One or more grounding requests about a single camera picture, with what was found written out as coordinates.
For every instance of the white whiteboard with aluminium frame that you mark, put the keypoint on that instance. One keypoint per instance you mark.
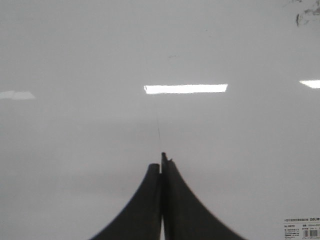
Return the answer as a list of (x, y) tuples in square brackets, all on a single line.
[(93, 91)]

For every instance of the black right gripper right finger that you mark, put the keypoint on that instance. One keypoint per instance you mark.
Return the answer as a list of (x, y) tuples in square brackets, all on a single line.
[(184, 216)]

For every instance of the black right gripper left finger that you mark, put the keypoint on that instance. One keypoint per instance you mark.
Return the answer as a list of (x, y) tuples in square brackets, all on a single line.
[(141, 218)]

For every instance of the white product label sticker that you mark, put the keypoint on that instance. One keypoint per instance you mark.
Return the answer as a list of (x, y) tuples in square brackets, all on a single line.
[(302, 228)]

